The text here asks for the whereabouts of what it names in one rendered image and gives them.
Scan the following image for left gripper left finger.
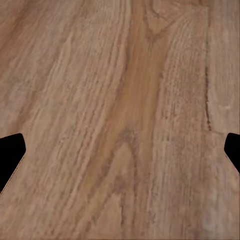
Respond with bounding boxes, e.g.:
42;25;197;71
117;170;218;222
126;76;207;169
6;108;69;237
0;133;26;193

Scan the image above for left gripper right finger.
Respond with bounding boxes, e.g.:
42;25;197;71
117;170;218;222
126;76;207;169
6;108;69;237
224;133;240;173

